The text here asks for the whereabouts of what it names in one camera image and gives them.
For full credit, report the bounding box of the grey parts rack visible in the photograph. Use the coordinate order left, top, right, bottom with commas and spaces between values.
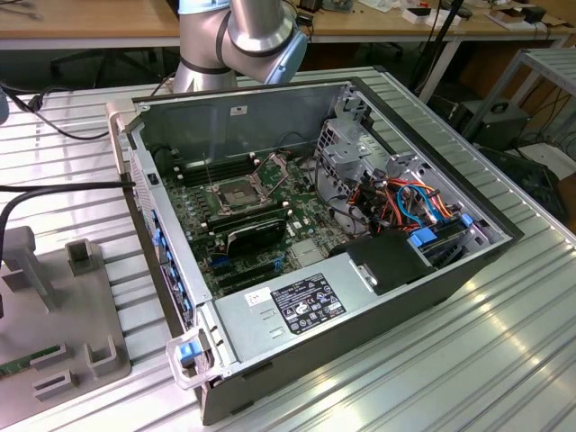
0, 227, 132, 404

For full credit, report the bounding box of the green RAM stick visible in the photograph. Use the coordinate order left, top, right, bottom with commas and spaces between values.
0, 345, 60, 377

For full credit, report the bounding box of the black tripod pole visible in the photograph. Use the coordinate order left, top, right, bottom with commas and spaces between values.
412, 0, 465, 98

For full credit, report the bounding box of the thin dark cable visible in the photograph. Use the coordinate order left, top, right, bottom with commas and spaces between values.
0, 74, 176, 140

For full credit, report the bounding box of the silver perforated drive cage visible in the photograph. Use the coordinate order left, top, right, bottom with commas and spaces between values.
314, 119, 392, 199

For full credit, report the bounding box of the grey power supply unit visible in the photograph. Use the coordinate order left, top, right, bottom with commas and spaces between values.
213, 251, 379, 365

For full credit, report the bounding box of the orange wire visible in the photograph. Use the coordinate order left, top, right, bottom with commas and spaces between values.
385, 177, 456, 218

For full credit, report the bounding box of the open black PC case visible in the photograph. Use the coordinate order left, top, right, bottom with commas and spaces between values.
105, 76, 526, 427

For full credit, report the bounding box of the long wooden desk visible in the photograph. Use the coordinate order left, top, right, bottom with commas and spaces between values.
0, 0, 576, 51

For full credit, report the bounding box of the green motherboard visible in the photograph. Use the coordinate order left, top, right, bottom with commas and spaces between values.
152, 148, 343, 301

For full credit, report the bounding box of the thick black cable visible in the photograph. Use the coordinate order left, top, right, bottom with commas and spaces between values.
0, 179, 138, 238

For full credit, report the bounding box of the black RAM slot bank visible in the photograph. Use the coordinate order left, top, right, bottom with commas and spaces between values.
204, 202, 292, 235
177, 155, 256, 188

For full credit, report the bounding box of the metal socket cover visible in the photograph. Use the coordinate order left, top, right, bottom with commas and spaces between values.
254, 152, 293, 199

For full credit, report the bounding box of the CPU socket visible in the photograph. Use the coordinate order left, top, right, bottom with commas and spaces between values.
207, 177, 266, 213

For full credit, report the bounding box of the blue wire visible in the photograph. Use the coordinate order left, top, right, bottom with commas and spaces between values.
395, 182, 440, 226

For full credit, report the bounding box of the grey metal shelf frame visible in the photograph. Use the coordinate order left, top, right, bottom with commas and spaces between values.
463, 47, 576, 140

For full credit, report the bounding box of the black graphics card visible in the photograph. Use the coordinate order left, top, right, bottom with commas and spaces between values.
224, 215, 287, 258

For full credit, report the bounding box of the silver chipset heatsink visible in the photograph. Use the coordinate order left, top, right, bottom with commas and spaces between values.
290, 238, 329, 267

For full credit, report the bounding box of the black expansion slot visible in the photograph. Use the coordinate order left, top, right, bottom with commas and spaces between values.
219, 269, 278, 294
211, 258, 276, 280

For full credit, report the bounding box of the white box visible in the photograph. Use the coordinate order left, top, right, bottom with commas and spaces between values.
401, 6, 463, 27

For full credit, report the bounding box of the black plastic shroud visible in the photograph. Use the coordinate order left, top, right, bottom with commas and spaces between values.
328, 229, 437, 296

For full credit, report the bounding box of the black box with handle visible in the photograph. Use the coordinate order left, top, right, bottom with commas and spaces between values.
449, 101, 532, 150

